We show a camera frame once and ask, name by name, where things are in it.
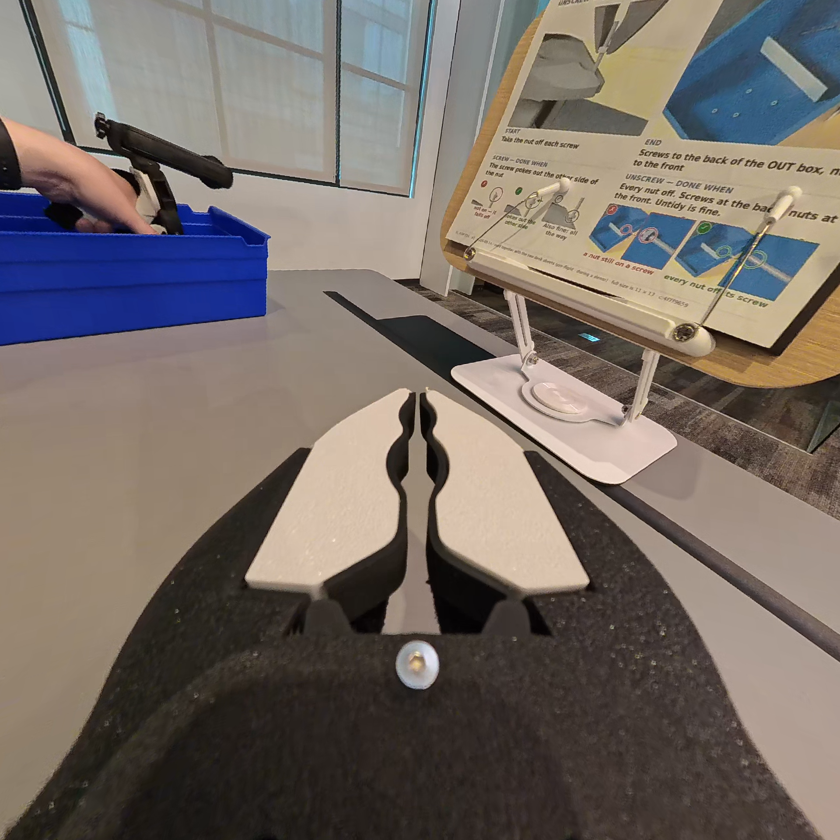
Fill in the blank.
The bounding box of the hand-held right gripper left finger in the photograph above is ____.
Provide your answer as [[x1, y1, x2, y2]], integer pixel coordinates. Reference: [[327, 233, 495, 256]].
[[244, 387, 421, 622]]

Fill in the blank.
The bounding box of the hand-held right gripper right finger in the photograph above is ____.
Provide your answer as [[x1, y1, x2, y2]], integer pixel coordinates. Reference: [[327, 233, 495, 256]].
[[419, 386, 592, 632]]

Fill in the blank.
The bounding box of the grey desk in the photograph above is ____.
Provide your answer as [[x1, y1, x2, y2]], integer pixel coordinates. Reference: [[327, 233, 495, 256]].
[[0, 268, 840, 840]]

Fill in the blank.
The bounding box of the person's left hand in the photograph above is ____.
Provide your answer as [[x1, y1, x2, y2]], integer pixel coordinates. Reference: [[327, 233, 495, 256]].
[[14, 130, 160, 237]]

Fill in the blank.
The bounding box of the large glass window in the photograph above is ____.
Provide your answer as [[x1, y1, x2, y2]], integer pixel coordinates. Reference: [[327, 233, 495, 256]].
[[25, 0, 435, 199]]

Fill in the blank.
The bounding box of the black wristband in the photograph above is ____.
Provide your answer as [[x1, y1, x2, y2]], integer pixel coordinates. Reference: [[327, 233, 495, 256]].
[[0, 121, 21, 191]]

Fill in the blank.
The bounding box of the printed instruction sheet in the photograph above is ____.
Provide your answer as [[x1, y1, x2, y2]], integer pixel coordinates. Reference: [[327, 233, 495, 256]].
[[446, 0, 840, 351]]

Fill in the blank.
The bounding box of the black desk cable flap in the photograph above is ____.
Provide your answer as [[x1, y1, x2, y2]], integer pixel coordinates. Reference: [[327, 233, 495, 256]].
[[324, 290, 501, 370]]

